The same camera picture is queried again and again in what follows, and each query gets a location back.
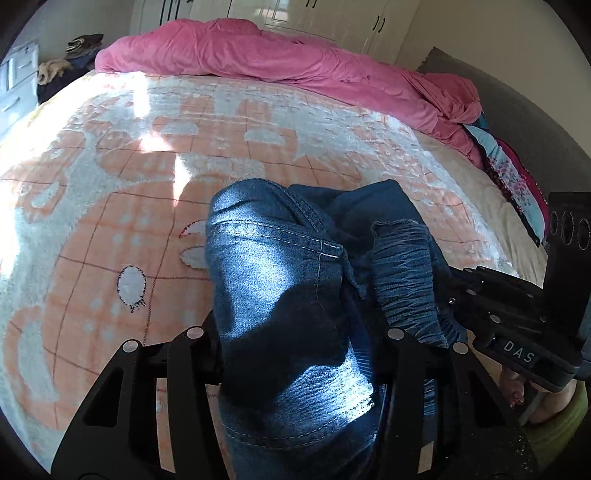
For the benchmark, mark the colourful patterned pillow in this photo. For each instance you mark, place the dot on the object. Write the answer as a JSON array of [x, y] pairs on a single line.
[[512, 180]]

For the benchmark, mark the white wardrobe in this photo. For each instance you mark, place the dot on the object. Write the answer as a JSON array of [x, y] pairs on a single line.
[[295, 18]]

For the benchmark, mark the pile of clothes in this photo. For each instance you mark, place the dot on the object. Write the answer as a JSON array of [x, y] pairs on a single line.
[[69, 64]]

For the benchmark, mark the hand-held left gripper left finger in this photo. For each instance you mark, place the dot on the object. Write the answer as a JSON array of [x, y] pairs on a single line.
[[194, 360]]

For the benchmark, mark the blue denim pants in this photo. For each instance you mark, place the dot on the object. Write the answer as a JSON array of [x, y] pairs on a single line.
[[286, 295]]

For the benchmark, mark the peach and white printed blanket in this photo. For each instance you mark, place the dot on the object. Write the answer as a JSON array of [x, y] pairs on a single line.
[[138, 184]]

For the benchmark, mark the pink duvet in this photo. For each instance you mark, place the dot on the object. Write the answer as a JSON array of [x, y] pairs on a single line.
[[286, 60]]

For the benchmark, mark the white drawer unit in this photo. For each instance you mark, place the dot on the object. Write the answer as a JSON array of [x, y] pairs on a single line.
[[16, 87]]

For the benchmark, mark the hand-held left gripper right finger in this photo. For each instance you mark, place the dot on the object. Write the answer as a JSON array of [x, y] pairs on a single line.
[[406, 364]]

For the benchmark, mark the person's right hand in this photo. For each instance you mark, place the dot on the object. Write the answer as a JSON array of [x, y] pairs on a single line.
[[549, 404]]

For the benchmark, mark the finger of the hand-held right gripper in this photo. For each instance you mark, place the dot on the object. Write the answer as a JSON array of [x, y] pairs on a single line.
[[508, 288], [489, 318]]

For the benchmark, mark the grey upholstered headboard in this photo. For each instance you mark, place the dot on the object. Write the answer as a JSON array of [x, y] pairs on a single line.
[[521, 120]]

